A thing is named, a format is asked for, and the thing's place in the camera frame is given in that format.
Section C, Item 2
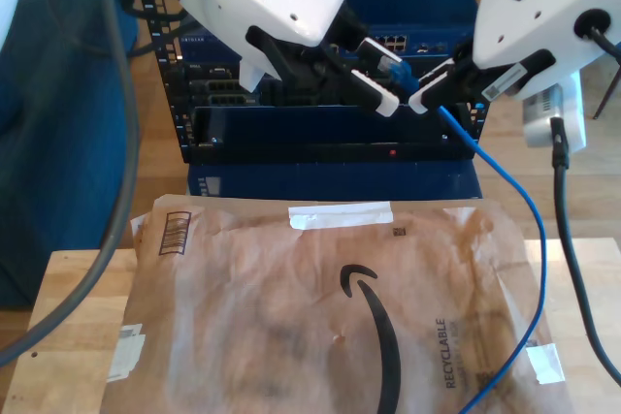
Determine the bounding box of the blue network cable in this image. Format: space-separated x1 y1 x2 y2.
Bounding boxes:
376 55 549 414

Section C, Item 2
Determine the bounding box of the blue device under rack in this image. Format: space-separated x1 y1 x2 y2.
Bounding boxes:
186 161 483 201

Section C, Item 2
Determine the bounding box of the black rack server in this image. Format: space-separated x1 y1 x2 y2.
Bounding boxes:
183 60 481 108

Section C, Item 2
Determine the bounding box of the dark metal chair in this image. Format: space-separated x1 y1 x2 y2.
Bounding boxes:
593 63 621 121

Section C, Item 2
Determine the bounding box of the brown paper mailer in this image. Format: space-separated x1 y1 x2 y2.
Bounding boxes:
99 194 576 414

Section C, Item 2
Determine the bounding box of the blue sofa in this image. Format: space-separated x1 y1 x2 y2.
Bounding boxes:
0 0 142 311

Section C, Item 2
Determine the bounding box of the black rack frame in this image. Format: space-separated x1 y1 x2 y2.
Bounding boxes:
128 0 535 166

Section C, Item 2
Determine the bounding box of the black camera cable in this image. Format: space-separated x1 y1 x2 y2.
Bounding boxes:
549 116 621 387

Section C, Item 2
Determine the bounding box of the thick grey cable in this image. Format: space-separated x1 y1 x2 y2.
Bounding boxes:
0 0 143 368

